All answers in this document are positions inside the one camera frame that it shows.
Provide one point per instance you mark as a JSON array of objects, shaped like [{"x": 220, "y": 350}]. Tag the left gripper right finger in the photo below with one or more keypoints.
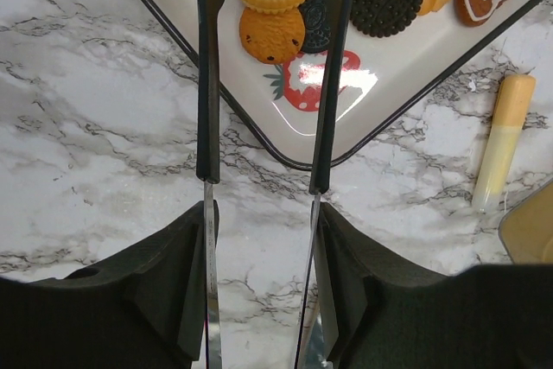
[{"x": 380, "y": 310}]

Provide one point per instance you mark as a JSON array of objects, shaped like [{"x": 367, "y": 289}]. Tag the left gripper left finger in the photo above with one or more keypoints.
[{"x": 142, "y": 307}]

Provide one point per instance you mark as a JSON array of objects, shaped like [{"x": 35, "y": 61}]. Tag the metal tweezers black tips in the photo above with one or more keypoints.
[{"x": 207, "y": 162}]

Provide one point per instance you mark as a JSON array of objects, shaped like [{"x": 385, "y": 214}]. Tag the gold cookie tin box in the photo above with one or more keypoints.
[{"x": 526, "y": 231}]

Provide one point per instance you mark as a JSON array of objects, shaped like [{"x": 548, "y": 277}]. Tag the strawberry pattern white tray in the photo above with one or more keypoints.
[{"x": 381, "y": 79}]

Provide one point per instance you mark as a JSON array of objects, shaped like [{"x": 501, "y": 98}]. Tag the yellow glue stick tube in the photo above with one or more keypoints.
[{"x": 510, "y": 110}]

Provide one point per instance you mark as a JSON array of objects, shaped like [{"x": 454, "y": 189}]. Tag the brown chip cookie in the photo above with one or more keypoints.
[{"x": 272, "y": 39}]

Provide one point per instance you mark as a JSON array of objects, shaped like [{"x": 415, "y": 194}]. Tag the black sandwich cookie bottom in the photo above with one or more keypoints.
[{"x": 317, "y": 29}]

